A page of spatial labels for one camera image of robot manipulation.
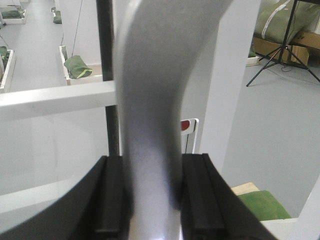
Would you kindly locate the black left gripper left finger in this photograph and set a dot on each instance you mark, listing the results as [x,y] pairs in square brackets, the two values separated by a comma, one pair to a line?
[96,208]

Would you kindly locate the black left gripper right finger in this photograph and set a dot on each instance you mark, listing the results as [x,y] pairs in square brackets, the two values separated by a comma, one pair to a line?
[210,210]

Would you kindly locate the white framed sliding glass door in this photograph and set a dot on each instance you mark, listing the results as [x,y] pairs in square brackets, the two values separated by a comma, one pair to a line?
[50,141]

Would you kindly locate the grey metal door handle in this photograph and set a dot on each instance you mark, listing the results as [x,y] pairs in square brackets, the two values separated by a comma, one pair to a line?
[157,46]

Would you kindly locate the light wooden box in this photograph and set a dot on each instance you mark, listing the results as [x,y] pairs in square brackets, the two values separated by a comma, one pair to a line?
[245,188]

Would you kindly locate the green sandbag with yellow edge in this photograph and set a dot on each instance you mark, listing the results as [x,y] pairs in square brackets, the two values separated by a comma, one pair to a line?
[264,206]

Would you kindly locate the green sandbag in white tray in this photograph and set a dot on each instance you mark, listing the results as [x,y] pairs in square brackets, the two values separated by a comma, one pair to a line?
[77,68]

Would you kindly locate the small green sandbag far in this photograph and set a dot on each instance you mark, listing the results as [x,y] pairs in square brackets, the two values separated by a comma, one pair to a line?
[252,53]

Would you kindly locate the black tripod stand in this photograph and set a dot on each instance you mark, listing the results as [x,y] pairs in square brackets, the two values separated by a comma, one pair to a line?
[275,57]

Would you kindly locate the brown cardboard box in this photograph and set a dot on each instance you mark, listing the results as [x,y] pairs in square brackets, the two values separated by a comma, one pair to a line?
[305,45]

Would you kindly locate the large olive green sack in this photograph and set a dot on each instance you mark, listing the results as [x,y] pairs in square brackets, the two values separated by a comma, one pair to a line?
[272,22]

